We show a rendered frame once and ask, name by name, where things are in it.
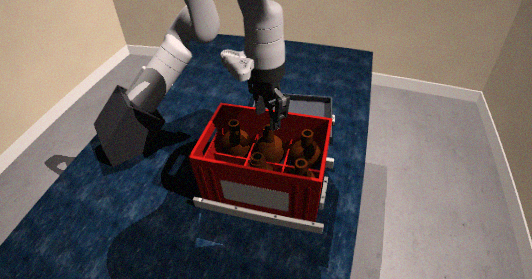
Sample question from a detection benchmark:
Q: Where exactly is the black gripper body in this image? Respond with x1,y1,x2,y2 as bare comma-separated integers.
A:
250,61,285,101

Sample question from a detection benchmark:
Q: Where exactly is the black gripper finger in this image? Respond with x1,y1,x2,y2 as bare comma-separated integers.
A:
260,87,290,131
247,79,266,115

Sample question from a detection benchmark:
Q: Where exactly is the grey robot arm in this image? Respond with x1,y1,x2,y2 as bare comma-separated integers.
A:
126,0,285,113

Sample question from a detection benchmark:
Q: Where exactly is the red crate with dividers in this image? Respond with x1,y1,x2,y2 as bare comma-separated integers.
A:
197,105,332,222

